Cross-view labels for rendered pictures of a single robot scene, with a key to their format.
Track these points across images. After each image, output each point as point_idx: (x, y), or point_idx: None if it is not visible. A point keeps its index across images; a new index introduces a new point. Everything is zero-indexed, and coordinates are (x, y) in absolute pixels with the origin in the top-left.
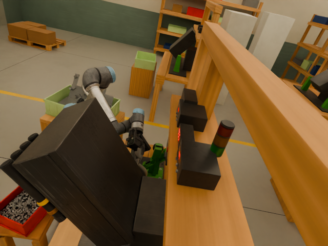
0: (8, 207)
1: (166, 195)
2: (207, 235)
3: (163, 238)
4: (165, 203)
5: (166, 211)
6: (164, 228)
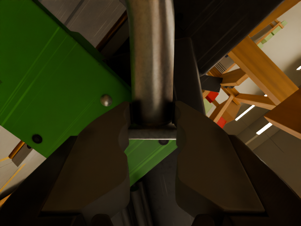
0: None
1: (291, 132)
2: None
3: (268, 119)
4: (285, 129)
5: (283, 130)
6: (274, 123)
